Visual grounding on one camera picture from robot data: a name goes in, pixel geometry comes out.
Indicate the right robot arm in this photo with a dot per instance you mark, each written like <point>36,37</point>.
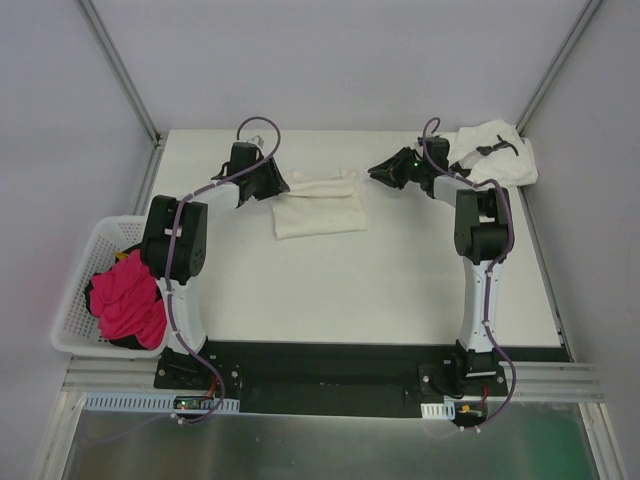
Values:
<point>483,237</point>

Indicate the cream white t shirt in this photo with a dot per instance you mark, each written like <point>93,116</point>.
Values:
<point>319,206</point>

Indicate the left aluminium frame post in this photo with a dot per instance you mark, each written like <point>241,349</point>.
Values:
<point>116,64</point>

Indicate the white cable duct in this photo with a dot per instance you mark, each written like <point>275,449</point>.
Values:
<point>438,411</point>
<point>148,403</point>

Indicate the right white cable duct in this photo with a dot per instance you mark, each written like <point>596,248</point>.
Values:
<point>438,411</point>

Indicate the aluminium frame post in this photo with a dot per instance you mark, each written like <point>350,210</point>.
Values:
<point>587,15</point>
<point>116,64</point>

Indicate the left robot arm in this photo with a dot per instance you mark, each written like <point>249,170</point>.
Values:
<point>175,238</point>

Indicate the left white cable duct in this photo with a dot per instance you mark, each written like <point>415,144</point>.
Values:
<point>148,403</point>

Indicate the right aluminium frame post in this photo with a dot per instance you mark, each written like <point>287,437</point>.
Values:
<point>587,15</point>

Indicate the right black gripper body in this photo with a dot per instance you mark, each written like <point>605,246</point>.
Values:
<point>403,171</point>

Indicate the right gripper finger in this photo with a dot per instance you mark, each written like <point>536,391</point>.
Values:
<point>388,180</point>
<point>399,162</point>

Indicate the white black printed t shirt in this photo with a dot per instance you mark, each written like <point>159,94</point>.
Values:
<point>492,150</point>

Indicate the pink red t shirt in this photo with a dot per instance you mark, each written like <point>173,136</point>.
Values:
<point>127,305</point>

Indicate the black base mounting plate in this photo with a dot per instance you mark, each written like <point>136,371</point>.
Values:
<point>359,380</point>

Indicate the black t shirt in basket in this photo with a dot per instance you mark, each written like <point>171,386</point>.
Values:
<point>92,300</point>

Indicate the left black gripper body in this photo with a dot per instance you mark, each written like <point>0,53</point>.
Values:
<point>263,176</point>

